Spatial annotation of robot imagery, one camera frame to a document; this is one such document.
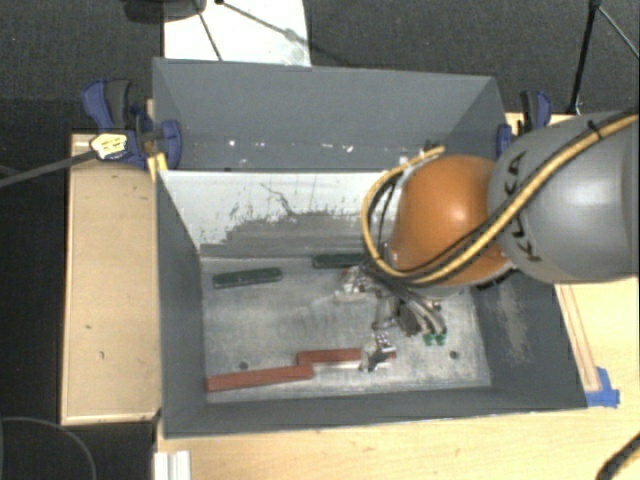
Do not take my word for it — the grey metal bin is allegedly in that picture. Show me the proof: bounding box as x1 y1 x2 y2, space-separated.
151 56 589 439

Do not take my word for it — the red-brown flat block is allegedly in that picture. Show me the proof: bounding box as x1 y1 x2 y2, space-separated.
295 347 398 366
205 364 316 394

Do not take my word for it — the dark green flat block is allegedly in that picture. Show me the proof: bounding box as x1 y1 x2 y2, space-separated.
211 266 284 290
311 252 367 270

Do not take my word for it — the pale wood board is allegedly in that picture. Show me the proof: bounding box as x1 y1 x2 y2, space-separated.
59 132 164 427

